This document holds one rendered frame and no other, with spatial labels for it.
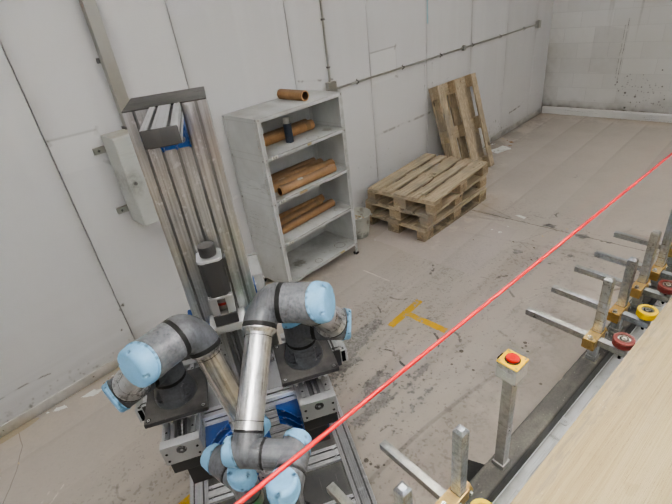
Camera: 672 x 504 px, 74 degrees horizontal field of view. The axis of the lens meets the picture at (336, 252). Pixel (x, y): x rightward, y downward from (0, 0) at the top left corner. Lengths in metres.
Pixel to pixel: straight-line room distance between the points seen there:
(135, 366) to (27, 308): 2.25
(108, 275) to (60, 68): 1.35
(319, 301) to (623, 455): 1.10
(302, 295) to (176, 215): 0.58
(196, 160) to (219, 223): 0.23
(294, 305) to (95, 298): 2.49
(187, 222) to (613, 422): 1.60
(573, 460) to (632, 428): 0.26
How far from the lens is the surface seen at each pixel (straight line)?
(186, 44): 3.55
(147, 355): 1.23
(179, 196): 1.56
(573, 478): 1.69
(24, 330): 3.51
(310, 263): 4.11
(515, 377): 1.50
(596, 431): 1.82
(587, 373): 2.29
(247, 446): 1.21
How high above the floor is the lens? 2.26
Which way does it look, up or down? 30 degrees down
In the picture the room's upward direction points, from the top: 8 degrees counter-clockwise
